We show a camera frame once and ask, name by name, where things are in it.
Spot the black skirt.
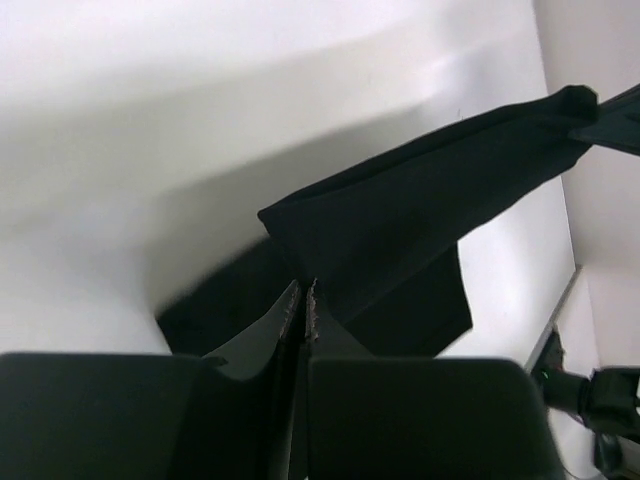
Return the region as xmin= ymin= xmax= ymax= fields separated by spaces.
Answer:
xmin=157 ymin=86 xmax=599 ymax=357

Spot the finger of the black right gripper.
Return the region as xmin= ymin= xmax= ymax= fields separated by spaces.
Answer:
xmin=569 ymin=85 xmax=640 ymax=154

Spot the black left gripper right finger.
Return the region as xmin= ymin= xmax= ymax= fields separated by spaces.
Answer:
xmin=305 ymin=287 xmax=564 ymax=479

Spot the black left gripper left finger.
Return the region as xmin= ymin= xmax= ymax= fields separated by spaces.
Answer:
xmin=1 ymin=284 xmax=301 ymax=479

